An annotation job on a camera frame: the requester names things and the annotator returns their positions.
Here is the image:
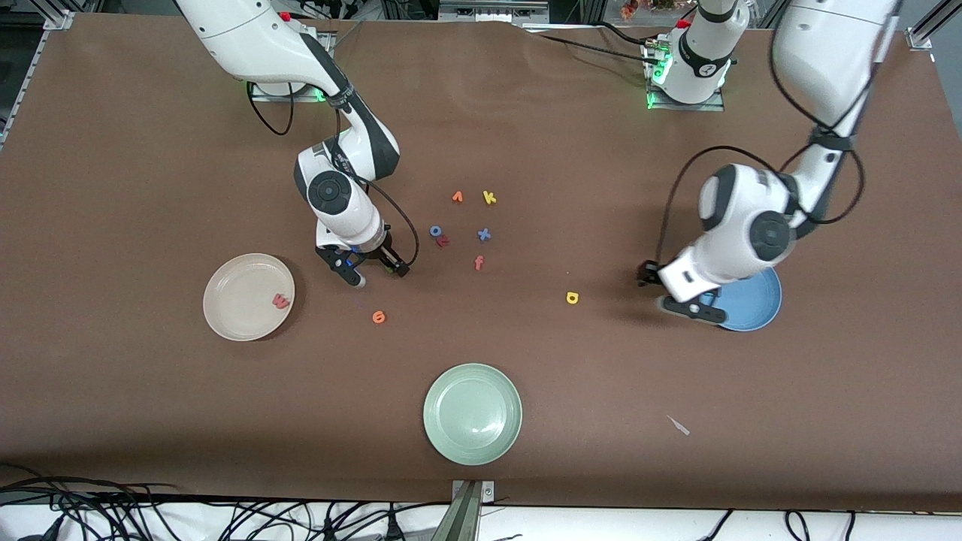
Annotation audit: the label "blue plate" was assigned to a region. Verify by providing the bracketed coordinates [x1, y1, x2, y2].
[706, 264, 783, 332]

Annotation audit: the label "beige brown plate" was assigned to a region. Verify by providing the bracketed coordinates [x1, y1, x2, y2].
[202, 253, 296, 343]

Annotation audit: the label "pale green plate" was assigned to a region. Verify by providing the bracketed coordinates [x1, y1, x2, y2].
[422, 363, 523, 467]

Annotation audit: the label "orange flowers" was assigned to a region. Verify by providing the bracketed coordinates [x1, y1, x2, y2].
[620, 0, 677, 20]

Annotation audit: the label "grey power strip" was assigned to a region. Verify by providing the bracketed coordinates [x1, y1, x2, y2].
[438, 0, 551, 23]

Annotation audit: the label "long black right arm cable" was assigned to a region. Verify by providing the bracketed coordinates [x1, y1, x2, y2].
[247, 81, 354, 138]

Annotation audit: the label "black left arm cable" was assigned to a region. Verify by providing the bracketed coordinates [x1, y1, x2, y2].
[655, 145, 865, 264]

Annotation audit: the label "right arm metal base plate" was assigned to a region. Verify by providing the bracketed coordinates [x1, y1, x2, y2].
[250, 30, 336, 103]

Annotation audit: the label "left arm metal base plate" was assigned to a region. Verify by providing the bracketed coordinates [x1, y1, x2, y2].
[644, 41, 726, 112]

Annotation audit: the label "black cable on table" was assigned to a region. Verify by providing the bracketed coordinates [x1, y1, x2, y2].
[537, 32, 649, 57]
[597, 21, 658, 46]

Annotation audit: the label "grey metal camera mount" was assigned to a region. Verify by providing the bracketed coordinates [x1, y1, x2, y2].
[431, 479, 497, 541]

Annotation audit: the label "aluminium frame profile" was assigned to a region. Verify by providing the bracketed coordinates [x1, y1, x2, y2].
[906, 0, 962, 50]

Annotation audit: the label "aluminium table edge rail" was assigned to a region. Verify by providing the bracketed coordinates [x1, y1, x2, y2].
[0, 9, 76, 151]

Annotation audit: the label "tangled black floor cables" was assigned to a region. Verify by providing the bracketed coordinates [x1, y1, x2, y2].
[0, 462, 452, 541]

